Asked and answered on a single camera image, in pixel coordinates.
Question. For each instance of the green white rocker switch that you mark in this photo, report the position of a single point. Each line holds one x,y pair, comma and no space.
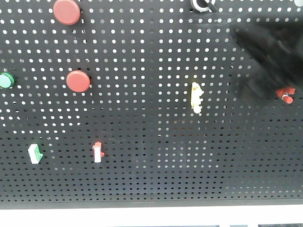
34,154

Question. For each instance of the black perforated pegboard panel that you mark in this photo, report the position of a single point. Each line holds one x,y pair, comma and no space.
142,57

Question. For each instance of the green push button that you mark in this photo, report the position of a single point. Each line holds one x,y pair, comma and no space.
6,80

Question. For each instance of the black rotary toggle switch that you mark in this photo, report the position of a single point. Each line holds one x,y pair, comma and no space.
203,5

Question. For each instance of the red white rocker switch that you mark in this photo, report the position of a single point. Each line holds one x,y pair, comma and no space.
98,153

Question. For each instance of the yellow white switch block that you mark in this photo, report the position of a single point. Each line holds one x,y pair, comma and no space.
196,100

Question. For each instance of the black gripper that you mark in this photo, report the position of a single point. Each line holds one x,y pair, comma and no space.
277,47

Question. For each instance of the red contact block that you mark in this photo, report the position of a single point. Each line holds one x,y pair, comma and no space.
285,94

